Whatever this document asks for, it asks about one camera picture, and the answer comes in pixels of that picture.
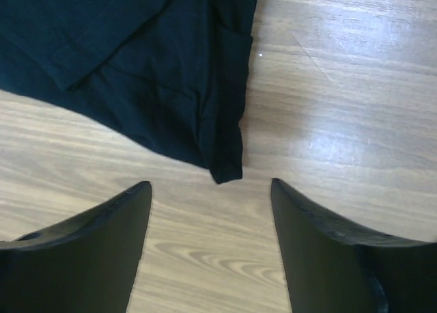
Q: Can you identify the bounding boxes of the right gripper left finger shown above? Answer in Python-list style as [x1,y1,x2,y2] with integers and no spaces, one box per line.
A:
[1,181,152,312]

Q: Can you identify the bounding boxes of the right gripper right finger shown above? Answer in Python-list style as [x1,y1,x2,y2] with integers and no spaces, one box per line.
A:
[270,178,436,313]

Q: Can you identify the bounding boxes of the black t shirt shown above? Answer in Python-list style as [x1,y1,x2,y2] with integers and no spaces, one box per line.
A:
[1,0,257,184]

